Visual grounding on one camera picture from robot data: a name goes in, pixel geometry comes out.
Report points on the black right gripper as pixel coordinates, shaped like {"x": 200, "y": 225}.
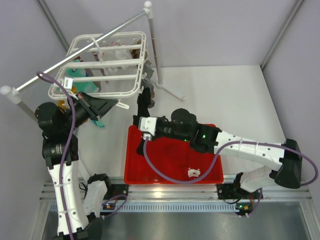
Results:
{"x": 156, "y": 135}

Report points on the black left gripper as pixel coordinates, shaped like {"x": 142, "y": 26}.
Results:
{"x": 95, "y": 107}

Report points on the white plastic sock hanger frame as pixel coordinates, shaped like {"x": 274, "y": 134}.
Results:
{"x": 86, "y": 68}

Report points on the grey sock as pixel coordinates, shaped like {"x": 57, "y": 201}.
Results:
{"x": 146, "y": 76}

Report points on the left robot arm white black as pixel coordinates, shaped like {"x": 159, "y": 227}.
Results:
{"x": 78, "y": 218}

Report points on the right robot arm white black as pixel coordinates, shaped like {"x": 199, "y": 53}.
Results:
{"x": 281, "y": 162}

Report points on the mustard yellow sock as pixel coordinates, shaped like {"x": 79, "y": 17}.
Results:
{"x": 62, "y": 104}

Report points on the metal and white drying rack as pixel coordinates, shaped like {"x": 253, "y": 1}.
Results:
{"x": 20, "y": 138}

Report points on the white sock with red trim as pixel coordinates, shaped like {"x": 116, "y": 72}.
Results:
{"x": 115, "y": 55}

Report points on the brown argyle sock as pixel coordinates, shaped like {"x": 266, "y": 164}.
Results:
{"x": 135, "y": 53}

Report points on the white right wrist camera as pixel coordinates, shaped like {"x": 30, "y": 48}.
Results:
{"x": 147, "y": 125}

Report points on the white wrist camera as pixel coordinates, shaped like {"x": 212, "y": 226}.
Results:
{"x": 67, "y": 83}
{"x": 147, "y": 125}

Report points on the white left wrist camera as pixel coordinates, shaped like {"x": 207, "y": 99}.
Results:
{"x": 67, "y": 83}

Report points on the aluminium rail base frame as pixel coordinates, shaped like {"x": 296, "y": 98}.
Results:
{"x": 203, "y": 198}

